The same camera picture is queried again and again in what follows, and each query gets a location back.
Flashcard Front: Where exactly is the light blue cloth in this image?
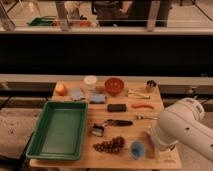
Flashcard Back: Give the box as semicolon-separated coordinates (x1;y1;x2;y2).
70;88;85;101

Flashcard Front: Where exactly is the black handled peeler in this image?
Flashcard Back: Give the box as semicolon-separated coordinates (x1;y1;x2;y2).
104;119;133;127

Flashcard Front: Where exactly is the person in background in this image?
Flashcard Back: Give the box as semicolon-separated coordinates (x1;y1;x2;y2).
91;0;174;28

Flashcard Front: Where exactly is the red object in background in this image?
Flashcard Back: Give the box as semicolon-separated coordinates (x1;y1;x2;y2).
79;20;92;27

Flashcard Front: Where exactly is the red bowl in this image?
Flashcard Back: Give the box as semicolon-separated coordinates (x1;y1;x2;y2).
104;77;124;96

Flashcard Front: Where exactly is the orange fruit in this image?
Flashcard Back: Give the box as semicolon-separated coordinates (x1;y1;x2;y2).
55;83;67;96

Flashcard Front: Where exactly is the dark purple grape bunch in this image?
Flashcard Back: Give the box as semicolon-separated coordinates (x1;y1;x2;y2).
93;136;125;154

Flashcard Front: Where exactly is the white plastic cup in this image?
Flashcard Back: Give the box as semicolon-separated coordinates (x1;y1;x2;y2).
84;75;98;90

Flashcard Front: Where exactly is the black rectangular block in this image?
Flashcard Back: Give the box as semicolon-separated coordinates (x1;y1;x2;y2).
107;104;127;112

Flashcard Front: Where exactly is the purple bowl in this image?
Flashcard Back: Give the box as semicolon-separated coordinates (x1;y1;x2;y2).
146;131;155;149

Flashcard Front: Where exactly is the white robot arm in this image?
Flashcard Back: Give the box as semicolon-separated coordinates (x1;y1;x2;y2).
148;98;213;162

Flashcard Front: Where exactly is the green tray in background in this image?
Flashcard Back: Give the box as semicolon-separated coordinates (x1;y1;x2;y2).
28;16;58;26

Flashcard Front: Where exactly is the small blue cup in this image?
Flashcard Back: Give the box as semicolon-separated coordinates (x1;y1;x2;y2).
130;141;146;160

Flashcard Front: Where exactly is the metal cup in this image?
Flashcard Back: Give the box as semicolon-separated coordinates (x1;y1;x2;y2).
145;80;157;93

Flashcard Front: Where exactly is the wooden table board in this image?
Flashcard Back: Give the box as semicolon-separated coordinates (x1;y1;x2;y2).
30;82;182;170

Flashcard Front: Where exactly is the orange carrot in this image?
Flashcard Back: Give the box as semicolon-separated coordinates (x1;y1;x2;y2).
131;103;154;109

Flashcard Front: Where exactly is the small metal binder clip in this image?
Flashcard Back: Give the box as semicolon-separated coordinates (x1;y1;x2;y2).
90;124;104;137

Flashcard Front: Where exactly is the blue sponge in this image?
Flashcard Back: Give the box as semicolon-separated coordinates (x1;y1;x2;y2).
89;94;106;104

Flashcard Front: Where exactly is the green plastic tray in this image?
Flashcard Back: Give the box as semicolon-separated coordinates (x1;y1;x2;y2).
26;101;88;161

